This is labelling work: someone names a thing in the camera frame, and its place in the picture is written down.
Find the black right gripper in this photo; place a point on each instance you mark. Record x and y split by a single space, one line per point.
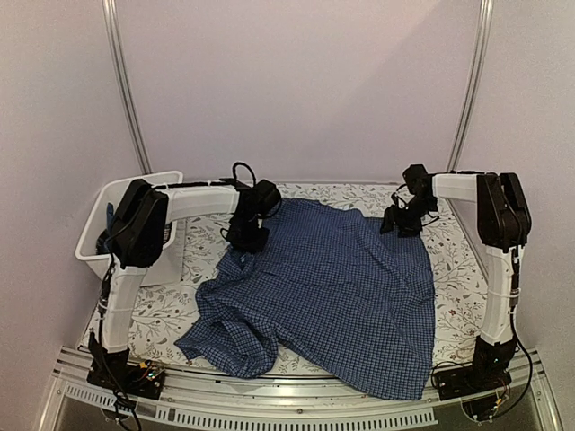
392 218

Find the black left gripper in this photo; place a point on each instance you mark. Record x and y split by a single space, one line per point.
258 244

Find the blue plaid button shirt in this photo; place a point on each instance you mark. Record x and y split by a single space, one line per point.
332 288

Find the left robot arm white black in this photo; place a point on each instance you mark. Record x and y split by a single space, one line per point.
136 241

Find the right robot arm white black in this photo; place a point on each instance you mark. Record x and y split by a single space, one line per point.
503 225

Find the floral patterned table cloth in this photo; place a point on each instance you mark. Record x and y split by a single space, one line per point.
164 312

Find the teal blue garment in bin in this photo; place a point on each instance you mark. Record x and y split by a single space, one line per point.
105 239

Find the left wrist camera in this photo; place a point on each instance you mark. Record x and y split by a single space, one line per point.
263 200

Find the aluminium front rail base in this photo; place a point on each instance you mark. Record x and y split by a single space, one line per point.
200 399

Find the right aluminium frame post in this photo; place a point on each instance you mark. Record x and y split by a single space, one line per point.
480 48

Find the aluminium frame post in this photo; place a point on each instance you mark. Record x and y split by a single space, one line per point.
480 48
111 22

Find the left aluminium frame post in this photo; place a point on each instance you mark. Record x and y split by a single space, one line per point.
111 22

